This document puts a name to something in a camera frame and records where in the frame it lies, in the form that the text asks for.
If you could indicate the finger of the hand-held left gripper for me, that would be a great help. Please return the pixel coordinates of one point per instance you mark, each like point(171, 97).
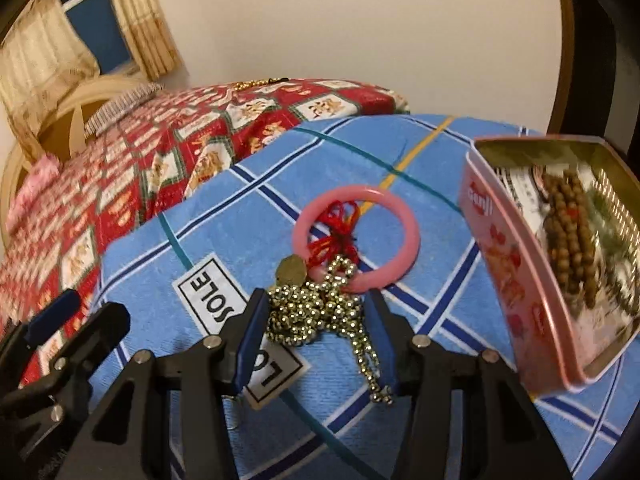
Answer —
point(95, 332)
point(50, 317)

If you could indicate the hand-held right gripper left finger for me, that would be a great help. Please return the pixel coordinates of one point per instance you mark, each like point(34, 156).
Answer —
point(250, 332)

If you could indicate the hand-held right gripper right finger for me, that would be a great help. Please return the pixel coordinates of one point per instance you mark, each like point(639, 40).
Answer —
point(396, 352)

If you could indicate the brass pendant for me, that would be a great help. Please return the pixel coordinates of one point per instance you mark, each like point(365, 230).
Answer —
point(291, 272)

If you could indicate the pink tin box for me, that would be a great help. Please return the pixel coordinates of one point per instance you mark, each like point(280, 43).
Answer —
point(515, 280)

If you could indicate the pink bangle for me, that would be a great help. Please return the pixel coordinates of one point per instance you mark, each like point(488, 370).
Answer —
point(357, 191)

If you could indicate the blue plaid blanket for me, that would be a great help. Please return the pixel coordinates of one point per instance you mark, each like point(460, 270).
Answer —
point(240, 210)

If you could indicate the pink cloth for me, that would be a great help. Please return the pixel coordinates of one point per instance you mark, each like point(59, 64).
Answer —
point(35, 185)

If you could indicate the red patterned bedsheet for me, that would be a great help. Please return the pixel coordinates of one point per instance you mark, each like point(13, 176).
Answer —
point(150, 150)

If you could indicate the white printed packet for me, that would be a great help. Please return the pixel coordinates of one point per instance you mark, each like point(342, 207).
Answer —
point(517, 187)

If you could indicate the cream wooden headboard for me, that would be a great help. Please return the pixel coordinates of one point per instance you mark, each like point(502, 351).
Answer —
point(75, 110)

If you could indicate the striped pillow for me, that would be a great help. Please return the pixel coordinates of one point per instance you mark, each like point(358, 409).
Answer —
point(122, 107)

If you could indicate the beige patterned curtain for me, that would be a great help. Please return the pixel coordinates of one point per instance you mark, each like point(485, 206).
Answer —
point(145, 20)
point(40, 60)

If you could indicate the window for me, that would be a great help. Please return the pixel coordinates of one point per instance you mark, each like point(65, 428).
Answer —
point(95, 25)

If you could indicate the brown wooden door frame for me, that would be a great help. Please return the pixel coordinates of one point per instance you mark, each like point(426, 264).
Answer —
point(562, 60)

